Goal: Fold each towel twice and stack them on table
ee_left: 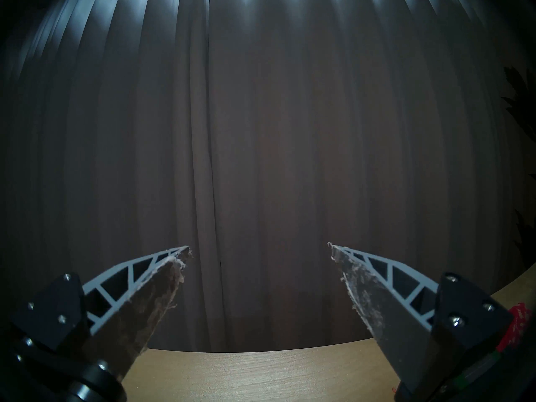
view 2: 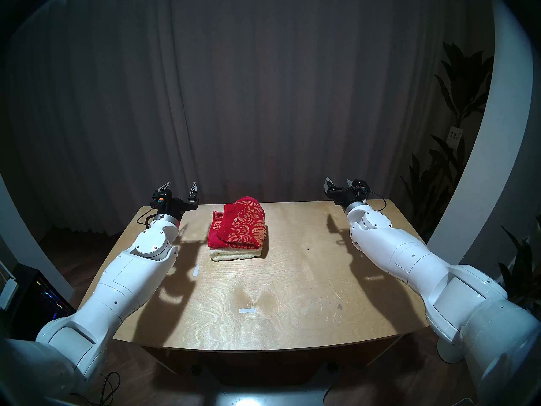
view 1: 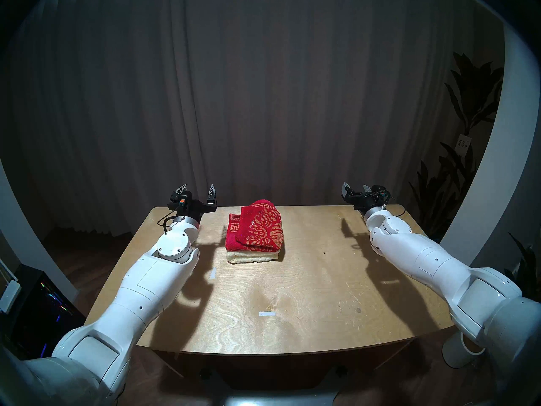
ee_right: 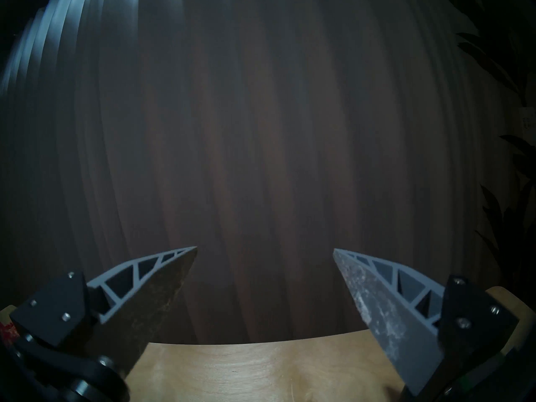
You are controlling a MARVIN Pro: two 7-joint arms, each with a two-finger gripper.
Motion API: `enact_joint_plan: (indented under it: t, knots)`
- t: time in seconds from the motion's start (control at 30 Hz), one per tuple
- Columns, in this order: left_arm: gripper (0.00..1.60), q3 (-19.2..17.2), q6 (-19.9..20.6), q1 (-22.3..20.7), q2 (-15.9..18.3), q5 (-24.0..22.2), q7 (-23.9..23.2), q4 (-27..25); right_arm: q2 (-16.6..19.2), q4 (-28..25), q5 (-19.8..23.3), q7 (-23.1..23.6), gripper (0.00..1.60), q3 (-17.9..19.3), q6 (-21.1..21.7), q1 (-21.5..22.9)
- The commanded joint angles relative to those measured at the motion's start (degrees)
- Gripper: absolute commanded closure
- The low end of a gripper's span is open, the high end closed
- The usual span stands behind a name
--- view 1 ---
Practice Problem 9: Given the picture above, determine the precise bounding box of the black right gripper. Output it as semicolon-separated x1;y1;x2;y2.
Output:
342;182;389;215

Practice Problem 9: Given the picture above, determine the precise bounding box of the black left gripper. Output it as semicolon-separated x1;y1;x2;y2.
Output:
173;184;218;223

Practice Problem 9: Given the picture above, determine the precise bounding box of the red towel with gold border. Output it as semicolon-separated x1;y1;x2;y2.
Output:
225;199;284;253

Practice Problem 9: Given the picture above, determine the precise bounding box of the cream dotted towel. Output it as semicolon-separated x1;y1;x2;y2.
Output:
226;250;280;264

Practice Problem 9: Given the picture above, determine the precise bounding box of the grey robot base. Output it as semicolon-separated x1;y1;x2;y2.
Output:
203;367;349;406

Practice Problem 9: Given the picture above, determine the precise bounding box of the grey-brown pleated curtain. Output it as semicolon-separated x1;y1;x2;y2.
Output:
13;0;503;236

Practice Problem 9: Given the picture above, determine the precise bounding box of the white curved arch pillar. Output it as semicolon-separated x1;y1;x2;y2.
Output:
440;12;541;279
0;160;79;302

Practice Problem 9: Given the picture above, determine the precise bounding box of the tall dark leafy plant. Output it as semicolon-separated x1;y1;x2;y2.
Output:
408;50;505;241

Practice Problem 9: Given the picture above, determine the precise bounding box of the small dark potted plant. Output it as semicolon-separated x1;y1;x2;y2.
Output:
505;232;541;302

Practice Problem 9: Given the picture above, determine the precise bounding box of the black computer with RGB lights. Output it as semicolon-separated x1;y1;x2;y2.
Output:
0;263;87;361

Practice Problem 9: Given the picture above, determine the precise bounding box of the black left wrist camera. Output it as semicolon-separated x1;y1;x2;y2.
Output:
168;191;193;210

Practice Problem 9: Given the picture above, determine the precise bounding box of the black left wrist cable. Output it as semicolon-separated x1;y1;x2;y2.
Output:
158;211;180;233

